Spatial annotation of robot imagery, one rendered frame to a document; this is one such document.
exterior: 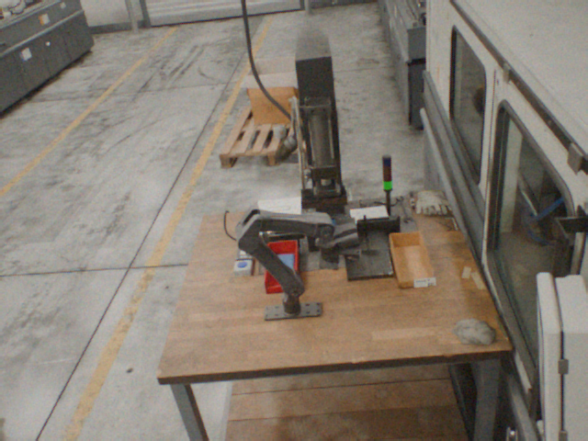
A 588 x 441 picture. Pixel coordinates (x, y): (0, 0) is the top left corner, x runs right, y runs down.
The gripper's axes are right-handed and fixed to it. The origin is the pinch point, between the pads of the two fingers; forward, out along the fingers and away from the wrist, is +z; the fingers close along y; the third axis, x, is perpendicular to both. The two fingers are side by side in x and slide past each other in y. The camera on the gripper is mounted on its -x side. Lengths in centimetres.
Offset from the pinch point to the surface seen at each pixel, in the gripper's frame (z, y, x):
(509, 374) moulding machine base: 12, -32, -61
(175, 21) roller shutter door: 538, 755, 378
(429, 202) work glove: 29, 45, -39
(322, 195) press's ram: -3.7, 27.1, 4.6
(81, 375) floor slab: 115, -21, 144
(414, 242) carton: 16.3, 18.8, -31.2
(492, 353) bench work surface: -8, -31, -52
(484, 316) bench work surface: -2, -17, -52
